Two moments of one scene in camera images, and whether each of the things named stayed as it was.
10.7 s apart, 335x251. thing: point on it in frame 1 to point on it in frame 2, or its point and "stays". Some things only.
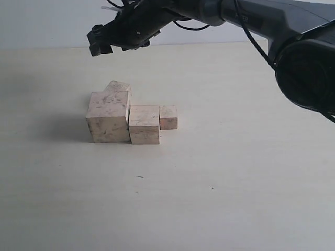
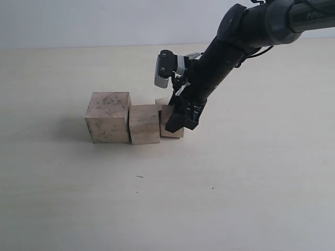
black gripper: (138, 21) to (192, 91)
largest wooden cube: (107, 116) stays
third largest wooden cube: (118, 92) to (166, 111)
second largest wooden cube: (144, 124) stays
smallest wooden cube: (168, 117) to (160, 101)
